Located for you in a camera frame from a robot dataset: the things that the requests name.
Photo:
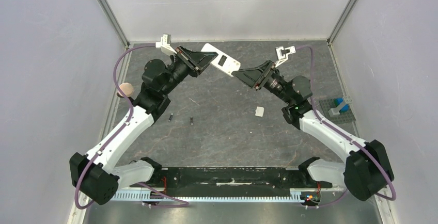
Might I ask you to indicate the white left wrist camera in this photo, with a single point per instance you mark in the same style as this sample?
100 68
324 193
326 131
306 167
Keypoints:
164 45

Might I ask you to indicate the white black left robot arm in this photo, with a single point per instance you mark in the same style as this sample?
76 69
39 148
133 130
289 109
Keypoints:
95 173

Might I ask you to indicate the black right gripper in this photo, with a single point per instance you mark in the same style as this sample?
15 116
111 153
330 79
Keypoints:
263 75

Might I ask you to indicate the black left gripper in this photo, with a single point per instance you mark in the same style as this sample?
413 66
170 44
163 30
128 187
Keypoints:
196 62

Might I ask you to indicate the white battery cover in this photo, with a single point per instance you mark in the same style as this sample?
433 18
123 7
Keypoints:
259 111

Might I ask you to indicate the light blue toothed cable duct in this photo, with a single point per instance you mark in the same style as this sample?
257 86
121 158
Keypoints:
147 196

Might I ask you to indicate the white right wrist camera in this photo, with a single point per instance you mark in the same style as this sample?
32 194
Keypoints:
283 54

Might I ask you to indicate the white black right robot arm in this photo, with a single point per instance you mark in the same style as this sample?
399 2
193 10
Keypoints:
365 170

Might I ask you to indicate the black stand with pink knob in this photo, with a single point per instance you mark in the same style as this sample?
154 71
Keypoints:
125 88

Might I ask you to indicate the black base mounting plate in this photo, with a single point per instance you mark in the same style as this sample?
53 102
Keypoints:
232 181

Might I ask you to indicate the grey lego baseplate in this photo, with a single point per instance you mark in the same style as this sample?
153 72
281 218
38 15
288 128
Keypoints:
346 117

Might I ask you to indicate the red and white remote control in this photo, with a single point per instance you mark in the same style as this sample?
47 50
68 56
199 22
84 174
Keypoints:
222 61

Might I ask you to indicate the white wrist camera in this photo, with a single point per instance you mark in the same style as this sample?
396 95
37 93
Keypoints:
283 54
164 45

